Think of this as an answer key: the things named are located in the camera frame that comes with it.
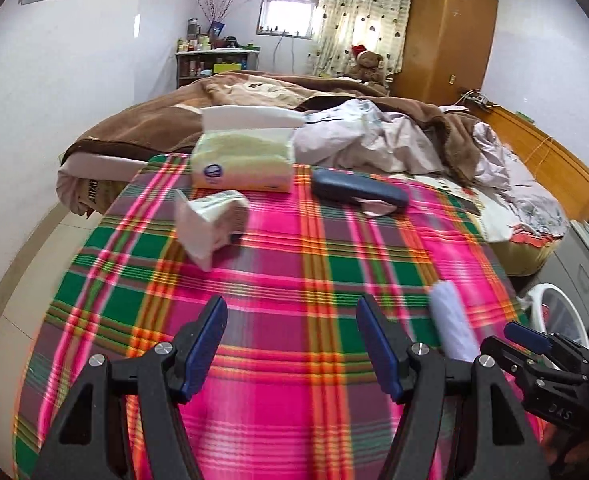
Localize white flat box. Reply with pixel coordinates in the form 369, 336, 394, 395
200, 105, 306, 134

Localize white cloth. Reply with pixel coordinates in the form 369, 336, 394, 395
428, 280, 481, 364

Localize beige printed bag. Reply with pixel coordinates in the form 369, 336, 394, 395
73, 176, 126, 217

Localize wooden wardrobe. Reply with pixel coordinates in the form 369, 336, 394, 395
389, 0, 500, 106

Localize brown blanket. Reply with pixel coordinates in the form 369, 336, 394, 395
62, 71, 482, 191

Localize dark blue glasses case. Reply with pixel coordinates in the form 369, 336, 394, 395
310, 169, 409, 212

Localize bed mattress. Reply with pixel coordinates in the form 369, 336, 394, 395
57, 72, 575, 278

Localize shelf with bottles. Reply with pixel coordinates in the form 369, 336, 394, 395
174, 32, 263, 89

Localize power strip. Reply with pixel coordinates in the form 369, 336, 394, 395
459, 90, 491, 109

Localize white crushed carton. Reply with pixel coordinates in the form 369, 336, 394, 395
174, 190, 250, 272

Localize patterned curtain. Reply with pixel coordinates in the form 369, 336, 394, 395
309, 0, 415, 79

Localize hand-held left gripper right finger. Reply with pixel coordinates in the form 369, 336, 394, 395
355, 294, 550, 480

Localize pink green plaid cloth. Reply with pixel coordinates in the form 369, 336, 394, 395
12, 152, 550, 480

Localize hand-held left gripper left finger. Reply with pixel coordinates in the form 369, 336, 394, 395
34, 295, 228, 480

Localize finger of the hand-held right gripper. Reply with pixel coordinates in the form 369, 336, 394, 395
480, 335, 536, 387
504, 321, 558, 362

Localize green white tissue pack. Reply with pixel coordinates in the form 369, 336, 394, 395
191, 129, 295, 194

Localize floral bedsheet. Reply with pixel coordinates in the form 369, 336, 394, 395
414, 172, 571, 261

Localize dried branches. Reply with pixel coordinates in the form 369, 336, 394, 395
192, 0, 241, 36

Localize pale pink duvet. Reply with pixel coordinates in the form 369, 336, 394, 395
294, 99, 570, 236

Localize grey drawer cabinet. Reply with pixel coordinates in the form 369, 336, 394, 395
549, 220, 589, 307

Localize small window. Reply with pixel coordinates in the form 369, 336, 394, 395
257, 0, 323, 39

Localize wooden headboard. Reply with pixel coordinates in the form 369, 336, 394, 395
467, 102, 589, 224

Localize brown teddy bear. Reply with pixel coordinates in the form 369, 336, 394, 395
344, 45, 390, 86

